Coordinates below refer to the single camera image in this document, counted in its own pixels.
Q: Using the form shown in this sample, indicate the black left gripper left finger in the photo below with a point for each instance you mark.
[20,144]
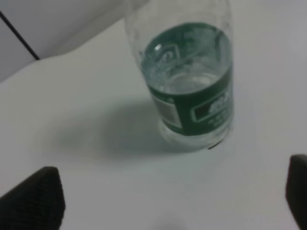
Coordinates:
[37,203]

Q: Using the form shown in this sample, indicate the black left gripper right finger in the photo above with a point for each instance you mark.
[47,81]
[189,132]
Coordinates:
[296,189]

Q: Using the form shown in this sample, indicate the clear bottle with green label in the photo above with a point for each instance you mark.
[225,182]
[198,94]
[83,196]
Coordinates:
[184,51]

